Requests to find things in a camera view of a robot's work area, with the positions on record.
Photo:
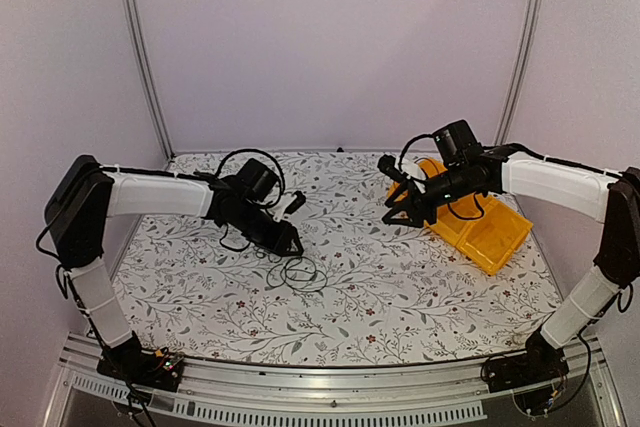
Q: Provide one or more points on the yellow bin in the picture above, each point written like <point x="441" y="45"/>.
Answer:
<point x="399" y="191"/>
<point x="491" y="241"/>
<point x="457" y="222"/>

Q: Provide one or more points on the right aluminium post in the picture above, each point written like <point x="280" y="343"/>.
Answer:
<point x="523" y="53"/>

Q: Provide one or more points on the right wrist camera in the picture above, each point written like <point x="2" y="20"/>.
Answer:
<point x="401" y="170"/>

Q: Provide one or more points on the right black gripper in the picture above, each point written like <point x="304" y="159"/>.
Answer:
<point x="417" y="207"/>

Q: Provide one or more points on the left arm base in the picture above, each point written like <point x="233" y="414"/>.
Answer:
<point x="159" y="369"/>

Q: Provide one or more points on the aluminium post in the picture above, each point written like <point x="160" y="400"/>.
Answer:
<point x="141" y="57"/>
<point x="523" y="53"/>

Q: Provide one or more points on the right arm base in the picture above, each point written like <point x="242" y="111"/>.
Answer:
<point x="537" y="377"/>

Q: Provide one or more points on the yellow bin middle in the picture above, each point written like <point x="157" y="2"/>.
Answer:
<point x="457" y="222"/>

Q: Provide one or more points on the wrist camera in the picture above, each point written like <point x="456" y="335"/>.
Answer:
<point x="287" y="205"/>
<point x="401" y="170"/>

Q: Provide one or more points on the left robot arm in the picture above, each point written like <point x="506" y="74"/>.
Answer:
<point x="253" y="201"/>

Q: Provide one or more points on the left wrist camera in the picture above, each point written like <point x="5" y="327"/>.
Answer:
<point x="287" y="205"/>

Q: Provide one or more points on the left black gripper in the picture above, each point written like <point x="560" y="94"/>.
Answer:
<point x="291" y="232"/>

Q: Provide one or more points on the left aluminium post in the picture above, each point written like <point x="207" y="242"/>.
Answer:
<point x="141" y="57"/>

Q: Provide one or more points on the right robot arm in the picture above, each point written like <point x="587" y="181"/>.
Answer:
<point x="609" y="197"/>

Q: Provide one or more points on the floral table mat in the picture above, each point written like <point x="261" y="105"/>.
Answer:
<point x="364" y="293"/>

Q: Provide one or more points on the aluminium front rail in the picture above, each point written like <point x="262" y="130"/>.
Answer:
<point x="217" y="393"/>

